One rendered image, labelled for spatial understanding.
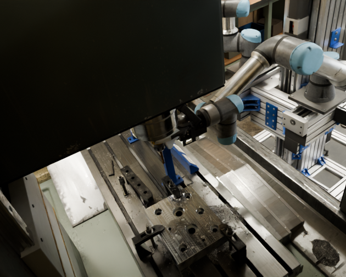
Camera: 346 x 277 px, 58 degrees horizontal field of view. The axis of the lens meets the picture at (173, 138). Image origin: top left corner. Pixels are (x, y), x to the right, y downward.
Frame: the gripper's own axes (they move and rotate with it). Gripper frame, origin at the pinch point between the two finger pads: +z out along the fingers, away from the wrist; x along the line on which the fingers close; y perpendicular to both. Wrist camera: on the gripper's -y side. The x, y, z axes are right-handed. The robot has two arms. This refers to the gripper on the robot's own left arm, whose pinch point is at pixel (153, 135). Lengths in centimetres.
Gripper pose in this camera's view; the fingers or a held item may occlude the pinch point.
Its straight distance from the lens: 103.9
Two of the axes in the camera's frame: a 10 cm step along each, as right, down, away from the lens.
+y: 1.3, 7.7, 6.2
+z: -8.6, 4.0, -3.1
